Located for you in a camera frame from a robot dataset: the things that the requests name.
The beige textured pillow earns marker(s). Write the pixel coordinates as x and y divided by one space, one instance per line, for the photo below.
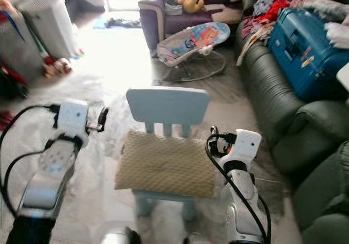
166 165

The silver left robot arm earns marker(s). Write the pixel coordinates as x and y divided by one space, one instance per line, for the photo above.
49 189

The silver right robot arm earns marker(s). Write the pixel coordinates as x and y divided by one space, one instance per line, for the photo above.
242 211

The dark green leather sofa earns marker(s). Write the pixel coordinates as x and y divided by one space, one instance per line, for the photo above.
272 91

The small plush toy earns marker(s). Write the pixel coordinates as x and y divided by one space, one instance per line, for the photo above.
60 67

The light blue child chair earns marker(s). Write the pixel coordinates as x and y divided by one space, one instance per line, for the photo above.
169 105

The red cloth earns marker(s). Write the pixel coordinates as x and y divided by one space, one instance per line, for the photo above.
5 121

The blue floor mat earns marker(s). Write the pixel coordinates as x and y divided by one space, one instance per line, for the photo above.
120 23

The black stroller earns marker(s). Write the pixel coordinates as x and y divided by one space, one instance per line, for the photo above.
11 83

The white air purifier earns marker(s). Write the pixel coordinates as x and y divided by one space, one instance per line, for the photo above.
52 26

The printed baby bouncer seat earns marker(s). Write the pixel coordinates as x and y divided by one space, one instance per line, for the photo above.
196 40

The grey storage bin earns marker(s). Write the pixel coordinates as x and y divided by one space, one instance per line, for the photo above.
19 48

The purple armchair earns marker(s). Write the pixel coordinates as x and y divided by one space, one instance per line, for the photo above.
182 23

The white cardboard box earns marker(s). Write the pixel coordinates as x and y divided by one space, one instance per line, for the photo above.
343 76

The mixed clothes pile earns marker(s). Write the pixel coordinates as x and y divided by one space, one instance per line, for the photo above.
278 10

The yellow plush bear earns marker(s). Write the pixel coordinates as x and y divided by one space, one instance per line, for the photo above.
188 1

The pink laundry heap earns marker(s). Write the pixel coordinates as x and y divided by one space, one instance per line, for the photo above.
8 8

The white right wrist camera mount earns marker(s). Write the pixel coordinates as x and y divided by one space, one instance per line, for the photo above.
246 145

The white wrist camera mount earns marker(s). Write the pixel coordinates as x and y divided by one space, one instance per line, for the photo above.
246 145
73 119

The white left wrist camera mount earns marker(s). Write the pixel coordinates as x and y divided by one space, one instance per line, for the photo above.
73 119

